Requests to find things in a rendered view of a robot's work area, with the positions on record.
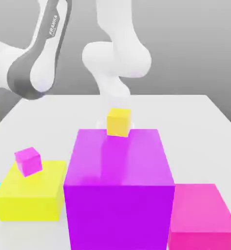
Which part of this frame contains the small yellow cube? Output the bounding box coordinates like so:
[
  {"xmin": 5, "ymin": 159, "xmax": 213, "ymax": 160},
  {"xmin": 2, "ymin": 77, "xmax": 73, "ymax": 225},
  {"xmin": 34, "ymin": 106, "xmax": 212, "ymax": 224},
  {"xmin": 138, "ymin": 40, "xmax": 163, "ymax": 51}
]
[{"xmin": 106, "ymin": 107, "xmax": 132, "ymax": 138}]

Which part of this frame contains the small magenta cube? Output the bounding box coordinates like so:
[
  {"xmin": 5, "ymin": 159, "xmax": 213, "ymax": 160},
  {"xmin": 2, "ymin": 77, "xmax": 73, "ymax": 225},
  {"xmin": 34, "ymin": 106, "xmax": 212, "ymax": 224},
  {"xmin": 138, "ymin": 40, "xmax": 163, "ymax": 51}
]
[{"xmin": 14, "ymin": 146, "xmax": 43, "ymax": 178}]

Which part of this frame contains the large purple box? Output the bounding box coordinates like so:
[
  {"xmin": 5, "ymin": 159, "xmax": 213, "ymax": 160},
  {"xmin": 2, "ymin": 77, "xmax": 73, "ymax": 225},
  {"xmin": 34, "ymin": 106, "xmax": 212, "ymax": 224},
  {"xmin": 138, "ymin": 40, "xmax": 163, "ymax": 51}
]
[{"xmin": 63, "ymin": 128, "xmax": 176, "ymax": 250}]

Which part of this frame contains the large yellow box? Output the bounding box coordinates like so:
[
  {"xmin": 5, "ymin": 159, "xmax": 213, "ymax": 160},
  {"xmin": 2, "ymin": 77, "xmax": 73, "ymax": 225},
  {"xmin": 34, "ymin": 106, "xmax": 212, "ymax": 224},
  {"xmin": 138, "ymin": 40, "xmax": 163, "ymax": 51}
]
[{"xmin": 0, "ymin": 160, "xmax": 67, "ymax": 222}]

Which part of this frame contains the large pink box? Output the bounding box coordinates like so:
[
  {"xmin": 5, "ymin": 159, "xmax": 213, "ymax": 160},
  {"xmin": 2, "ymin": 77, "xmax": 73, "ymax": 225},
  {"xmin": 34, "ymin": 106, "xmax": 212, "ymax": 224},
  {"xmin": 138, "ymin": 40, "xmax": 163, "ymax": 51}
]
[{"xmin": 167, "ymin": 183, "xmax": 231, "ymax": 250}]

